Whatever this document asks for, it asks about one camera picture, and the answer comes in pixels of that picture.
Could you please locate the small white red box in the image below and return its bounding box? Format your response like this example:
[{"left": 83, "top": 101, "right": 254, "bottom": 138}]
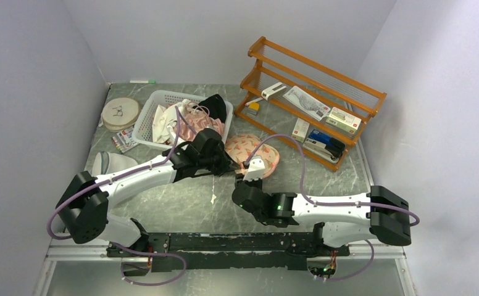
[{"left": 291, "top": 118, "right": 310, "bottom": 142}]

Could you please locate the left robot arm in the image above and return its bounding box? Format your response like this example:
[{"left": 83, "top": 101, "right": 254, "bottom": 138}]
[{"left": 56, "top": 128, "right": 238, "bottom": 257}]

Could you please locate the floral mesh laundry bag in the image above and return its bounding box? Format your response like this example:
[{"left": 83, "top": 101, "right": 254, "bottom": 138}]
[{"left": 225, "top": 134, "right": 280, "bottom": 179}]

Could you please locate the white label printer device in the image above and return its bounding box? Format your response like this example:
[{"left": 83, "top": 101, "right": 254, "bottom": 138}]
[{"left": 261, "top": 82, "right": 287, "bottom": 101}]

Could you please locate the white green staples box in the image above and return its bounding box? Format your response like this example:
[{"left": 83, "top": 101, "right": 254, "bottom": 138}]
[{"left": 326, "top": 107, "right": 362, "bottom": 134}]

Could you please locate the white green marker pen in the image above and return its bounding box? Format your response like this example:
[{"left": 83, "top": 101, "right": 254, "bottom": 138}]
[{"left": 129, "top": 80, "right": 156, "bottom": 84}]

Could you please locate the blue black stapler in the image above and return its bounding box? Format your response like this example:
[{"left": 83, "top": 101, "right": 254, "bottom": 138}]
[{"left": 303, "top": 129, "right": 346, "bottom": 163}]

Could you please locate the white plastic laundry basket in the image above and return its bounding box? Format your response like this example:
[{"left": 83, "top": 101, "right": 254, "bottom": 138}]
[{"left": 132, "top": 90, "right": 233, "bottom": 150}]

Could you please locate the white mesh laundry bag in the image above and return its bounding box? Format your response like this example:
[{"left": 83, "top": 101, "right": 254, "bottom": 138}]
[{"left": 91, "top": 151, "right": 138, "bottom": 176}]

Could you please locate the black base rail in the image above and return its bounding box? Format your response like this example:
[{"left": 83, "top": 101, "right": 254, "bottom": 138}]
[{"left": 106, "top": 228, "right": 349, "bottom": 276}]

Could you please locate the black garment in basket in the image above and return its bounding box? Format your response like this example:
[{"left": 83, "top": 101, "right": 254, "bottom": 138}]
[{"left": 198, "top": 94, "right": 227, "bottom": 123}]

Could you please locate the crayon pack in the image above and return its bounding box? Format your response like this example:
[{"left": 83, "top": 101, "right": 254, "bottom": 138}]
[{"left": 112, "top": 126, "right": 138, "bottom": 154}]

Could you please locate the pink satin bra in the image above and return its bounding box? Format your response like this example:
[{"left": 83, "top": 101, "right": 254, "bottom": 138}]
[{"left": 178, "top": 102, "right": 225, "bottom": 141}]

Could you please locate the orange wooden shoe rack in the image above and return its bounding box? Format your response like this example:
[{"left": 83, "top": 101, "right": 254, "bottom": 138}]
[{"left": 234, "top": 36, "right": 387, "bottom": 158}]

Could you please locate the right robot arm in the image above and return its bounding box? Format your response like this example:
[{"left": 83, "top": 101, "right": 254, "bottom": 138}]
[{"left": 231, "top": 181, "right": 412, "bottom": 255}]

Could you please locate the white garment in basket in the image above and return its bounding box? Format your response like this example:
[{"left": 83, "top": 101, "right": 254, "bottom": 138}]
[{"left": 152, "top": 99, "right": 191, "bottom": 144}]

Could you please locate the illustrated paper booklet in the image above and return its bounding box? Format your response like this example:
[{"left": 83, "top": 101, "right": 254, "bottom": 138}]
[{"left": 283, "top": 86, "right": 331, "bottom": 121}]

